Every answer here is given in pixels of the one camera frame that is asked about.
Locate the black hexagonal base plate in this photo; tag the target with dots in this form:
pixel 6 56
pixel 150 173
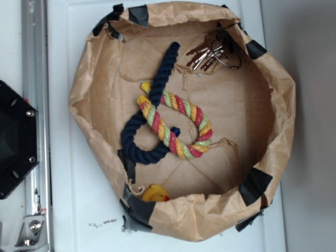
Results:
pixel 19 149

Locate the aluminium frame rail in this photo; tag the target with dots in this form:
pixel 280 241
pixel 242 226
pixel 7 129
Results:
pixel 35 89

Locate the metal corner bracket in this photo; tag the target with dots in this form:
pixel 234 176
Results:
pixel 33 234

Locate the yellow rubber duck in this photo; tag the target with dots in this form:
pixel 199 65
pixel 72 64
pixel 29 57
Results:
pixel 155 193

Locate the silver keys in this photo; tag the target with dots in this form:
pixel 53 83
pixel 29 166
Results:
pixel 218 47

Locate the brown paper bag bin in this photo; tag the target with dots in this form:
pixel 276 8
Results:
pixel 251 110

